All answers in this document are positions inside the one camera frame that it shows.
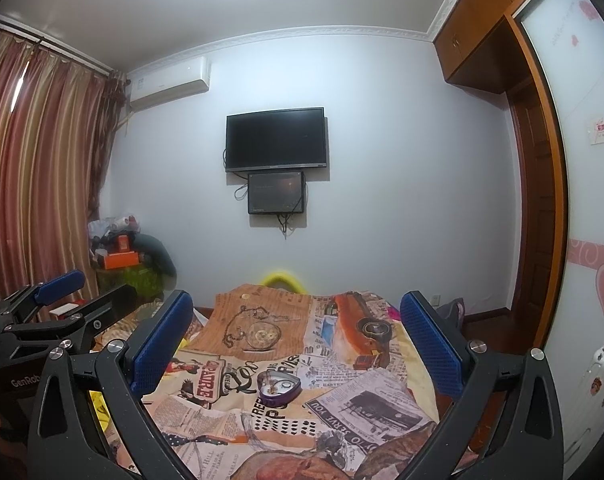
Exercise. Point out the striped curtain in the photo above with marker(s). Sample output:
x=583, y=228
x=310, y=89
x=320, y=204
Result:
x=42, y=160

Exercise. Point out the grey bag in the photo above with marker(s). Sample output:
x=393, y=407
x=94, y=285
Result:
x=449, y=312

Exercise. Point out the white box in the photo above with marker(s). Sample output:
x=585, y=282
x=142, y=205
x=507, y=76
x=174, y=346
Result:
x=66, y=311

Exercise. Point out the purple heart-shaped tin box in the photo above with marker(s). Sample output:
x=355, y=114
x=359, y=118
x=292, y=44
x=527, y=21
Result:
x=282, y=396

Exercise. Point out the white suitcase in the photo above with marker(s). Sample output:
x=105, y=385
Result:
x=599, y=400

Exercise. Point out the black wall television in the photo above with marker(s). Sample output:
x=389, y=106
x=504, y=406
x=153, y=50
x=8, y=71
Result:
x=277, y=137

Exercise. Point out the curtain rail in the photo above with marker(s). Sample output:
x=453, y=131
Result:
x=47, y=42

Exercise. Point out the white wall socket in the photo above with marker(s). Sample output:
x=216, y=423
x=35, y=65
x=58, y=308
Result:
x=435, y=300

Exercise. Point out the printed blanket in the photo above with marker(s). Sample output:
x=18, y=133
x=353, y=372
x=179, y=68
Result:
x=307, y=360

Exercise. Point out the small orange box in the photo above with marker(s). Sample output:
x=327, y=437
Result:
x=122, y=243

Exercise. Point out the green patterned box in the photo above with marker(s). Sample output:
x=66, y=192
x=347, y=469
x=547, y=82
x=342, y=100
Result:
x=127, y=282

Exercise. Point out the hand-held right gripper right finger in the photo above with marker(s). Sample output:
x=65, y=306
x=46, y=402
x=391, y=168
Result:
x=432, y=345

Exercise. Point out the dark grey cloth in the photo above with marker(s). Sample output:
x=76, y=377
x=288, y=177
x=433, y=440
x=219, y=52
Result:
x=154, y=260

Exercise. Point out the wooden door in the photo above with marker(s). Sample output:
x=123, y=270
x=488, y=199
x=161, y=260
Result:
x=532, y=200

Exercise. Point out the white air conditioner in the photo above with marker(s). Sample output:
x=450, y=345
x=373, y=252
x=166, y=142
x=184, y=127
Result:
x=169, y=85

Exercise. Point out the yellow cloth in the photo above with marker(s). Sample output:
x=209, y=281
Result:
x=98, y=410

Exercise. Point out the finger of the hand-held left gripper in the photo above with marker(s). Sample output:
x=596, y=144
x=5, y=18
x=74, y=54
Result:
x=112, y=307
x=62, y=287

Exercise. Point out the small black monitor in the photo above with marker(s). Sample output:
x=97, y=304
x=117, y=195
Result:
x=276, y=192

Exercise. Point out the yellow cushion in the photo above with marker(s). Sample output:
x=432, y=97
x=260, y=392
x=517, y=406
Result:
x=282, y=276

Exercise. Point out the white wardrobe sliding door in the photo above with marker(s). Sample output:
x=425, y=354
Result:
x=587, y=200

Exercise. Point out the white plastic bag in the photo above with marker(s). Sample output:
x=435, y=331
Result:
x=109, y=227

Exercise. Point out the wooden upper cabinet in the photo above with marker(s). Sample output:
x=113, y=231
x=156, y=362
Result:
x=482, y=25

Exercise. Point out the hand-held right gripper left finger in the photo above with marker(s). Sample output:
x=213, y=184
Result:
x=163, y=340

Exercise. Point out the flat orange box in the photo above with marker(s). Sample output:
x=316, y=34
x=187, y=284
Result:
x=119, y=260

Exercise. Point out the white red sticker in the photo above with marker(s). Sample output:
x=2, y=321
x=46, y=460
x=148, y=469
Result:
x=598, y=131

